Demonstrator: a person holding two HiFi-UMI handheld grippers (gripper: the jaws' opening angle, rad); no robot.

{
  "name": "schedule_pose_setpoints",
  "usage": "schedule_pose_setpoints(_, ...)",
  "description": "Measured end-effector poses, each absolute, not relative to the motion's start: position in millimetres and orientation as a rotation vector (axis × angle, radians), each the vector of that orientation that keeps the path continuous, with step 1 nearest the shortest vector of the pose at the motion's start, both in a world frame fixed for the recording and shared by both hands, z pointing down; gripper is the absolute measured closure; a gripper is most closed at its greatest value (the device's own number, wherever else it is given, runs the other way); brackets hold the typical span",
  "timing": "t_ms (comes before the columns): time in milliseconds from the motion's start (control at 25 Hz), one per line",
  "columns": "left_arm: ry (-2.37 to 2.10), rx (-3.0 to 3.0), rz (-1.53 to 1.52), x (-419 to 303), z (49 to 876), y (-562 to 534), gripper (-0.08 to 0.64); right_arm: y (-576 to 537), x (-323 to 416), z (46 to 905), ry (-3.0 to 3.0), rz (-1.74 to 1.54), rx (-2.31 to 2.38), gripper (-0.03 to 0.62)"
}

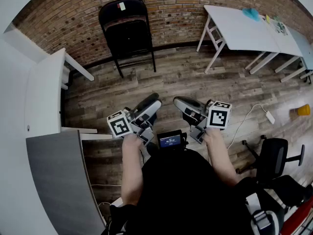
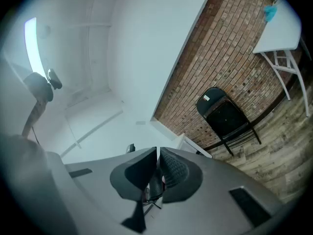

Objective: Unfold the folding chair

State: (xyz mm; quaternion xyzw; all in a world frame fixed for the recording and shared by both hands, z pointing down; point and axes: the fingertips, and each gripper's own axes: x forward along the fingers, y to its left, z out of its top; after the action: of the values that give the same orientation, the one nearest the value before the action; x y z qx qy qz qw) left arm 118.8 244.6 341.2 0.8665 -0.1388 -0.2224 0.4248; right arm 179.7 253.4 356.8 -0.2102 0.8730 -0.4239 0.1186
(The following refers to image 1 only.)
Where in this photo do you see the white desk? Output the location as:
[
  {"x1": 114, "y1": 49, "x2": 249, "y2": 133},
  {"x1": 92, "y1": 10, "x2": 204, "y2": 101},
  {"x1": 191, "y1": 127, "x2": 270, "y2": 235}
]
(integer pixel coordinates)
[{"x1": 24, "y1": 47, "x2": 113, "y2": 141}]

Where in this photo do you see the narrow white table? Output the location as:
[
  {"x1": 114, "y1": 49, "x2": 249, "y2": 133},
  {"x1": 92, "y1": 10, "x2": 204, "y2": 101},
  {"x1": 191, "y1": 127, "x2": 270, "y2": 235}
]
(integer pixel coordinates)
[{"x1": 265, "y1": 18, "x2": 306, "y2": 83}]

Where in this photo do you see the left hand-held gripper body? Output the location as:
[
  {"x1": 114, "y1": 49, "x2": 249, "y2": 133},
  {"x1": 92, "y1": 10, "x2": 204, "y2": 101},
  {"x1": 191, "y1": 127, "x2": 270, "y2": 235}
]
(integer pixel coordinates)
[{"x1": 107, "y1": 107, "x2": 157, "y2": 148}]

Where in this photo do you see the person's black clothing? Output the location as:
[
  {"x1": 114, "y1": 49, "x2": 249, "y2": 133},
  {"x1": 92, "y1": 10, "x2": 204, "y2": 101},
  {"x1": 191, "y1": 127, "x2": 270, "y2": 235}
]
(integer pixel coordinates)
[{"x1": 101, "y1": 147, "x2": 286, "y2": 235}]

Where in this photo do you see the person's right forearm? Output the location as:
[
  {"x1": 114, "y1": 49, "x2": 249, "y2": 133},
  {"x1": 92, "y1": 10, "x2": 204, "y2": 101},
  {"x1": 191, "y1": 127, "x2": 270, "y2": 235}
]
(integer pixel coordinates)
[{"x1": 202, "y1": 127, "x2": 242, "y2": 188}]

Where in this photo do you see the grey desk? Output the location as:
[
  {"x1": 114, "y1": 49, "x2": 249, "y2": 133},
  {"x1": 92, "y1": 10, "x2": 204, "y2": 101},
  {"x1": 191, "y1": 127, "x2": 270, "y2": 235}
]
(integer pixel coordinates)
[{"x1": 25, "y1": 130, "x2": 108, "y2": 235}]

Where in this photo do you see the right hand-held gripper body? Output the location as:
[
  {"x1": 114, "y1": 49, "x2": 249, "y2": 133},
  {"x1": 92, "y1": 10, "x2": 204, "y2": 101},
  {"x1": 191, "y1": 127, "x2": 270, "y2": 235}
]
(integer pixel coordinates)
[{"x1": 182, "y1": 101, "x2": 232, "y2": 144}]

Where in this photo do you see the black office chair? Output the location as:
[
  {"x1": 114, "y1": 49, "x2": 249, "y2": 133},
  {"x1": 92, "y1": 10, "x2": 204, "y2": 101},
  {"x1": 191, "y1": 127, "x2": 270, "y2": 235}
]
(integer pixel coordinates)
[{"x1": 235, "y1": 134, "x2": 313, "y2": 208}]

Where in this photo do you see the grey buckled shoulder strap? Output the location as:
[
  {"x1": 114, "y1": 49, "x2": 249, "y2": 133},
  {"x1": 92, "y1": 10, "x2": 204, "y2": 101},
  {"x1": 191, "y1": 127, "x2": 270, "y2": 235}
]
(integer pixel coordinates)
[{"x1": 246, "y1": 192, "x2": 279, "y2": 235}]

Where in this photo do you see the turquoise cloth on table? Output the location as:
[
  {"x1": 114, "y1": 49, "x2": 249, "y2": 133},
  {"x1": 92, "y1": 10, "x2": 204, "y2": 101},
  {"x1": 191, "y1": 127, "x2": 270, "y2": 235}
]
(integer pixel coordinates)
[{"x1": 242, "y1": 7, "x2": 261, "y2": 22}]

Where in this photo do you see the red box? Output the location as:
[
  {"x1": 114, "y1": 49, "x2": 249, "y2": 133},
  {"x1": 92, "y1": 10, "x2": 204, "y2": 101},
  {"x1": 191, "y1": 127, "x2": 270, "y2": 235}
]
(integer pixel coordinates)
[{"x1": 281, "y1": 197, "x2": 313, "y2": 235}]

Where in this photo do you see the white power adapter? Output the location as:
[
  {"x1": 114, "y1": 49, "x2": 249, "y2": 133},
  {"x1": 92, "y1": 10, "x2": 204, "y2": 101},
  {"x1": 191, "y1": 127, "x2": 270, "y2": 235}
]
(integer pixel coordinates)
[{"x1": 265, "y1": 111, "x2": 276, "y2": 125}]

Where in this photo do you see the yellow cup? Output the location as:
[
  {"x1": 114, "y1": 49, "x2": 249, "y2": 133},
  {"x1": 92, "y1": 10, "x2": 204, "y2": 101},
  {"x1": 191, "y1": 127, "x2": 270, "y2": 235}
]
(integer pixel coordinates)
[{"x1": 296, "y1": 103, "x2": 311, "y2": 117}]

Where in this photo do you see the white adapter cable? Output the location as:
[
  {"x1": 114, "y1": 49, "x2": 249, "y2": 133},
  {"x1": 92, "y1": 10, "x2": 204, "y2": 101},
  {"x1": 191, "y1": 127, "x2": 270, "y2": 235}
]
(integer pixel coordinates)
[{"x1": 226, "y1": 103, "x2": 268, "y2": 150}]

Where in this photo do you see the black chest display device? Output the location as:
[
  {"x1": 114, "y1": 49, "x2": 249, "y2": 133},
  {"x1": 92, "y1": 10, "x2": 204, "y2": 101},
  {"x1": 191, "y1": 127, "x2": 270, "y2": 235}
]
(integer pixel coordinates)
[{"x1": 156, "y1": 130, "x2": 189, "y2": 150}]

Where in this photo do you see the large white table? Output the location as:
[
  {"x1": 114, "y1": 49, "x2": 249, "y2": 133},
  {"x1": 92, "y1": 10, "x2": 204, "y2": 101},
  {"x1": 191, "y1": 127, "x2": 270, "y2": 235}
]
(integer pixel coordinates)
[{"x1": 196, "y1": 4, "x2": 281, "y2": 75}]

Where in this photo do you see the pale blue table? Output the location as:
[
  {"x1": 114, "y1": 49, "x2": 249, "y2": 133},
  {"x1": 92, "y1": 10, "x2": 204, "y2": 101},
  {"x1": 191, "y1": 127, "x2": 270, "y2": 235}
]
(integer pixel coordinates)
[{"x1": 286, "y1": 25, "x2": 313, "y2": 84}]

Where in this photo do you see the black folding chair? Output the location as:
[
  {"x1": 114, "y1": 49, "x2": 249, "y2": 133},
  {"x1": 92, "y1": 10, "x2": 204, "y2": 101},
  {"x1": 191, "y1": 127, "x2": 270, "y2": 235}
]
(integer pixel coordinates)
[{"x1": 98, "y1": 0, "x2": 157, "y2": 79}]

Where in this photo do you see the heap of small items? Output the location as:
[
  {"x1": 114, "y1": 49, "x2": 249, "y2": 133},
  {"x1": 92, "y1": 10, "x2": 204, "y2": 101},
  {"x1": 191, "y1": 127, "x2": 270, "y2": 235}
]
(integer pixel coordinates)
[{"x1": 270, "y1": 15, "x2": 289, "y2": 36}]

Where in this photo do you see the person's left forearm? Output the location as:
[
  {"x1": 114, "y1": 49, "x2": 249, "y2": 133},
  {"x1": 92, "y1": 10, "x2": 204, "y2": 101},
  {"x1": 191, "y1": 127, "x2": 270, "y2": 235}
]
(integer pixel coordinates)
[{"x1": 121, "y1": 133, "x2": 145, "y2": 205}]

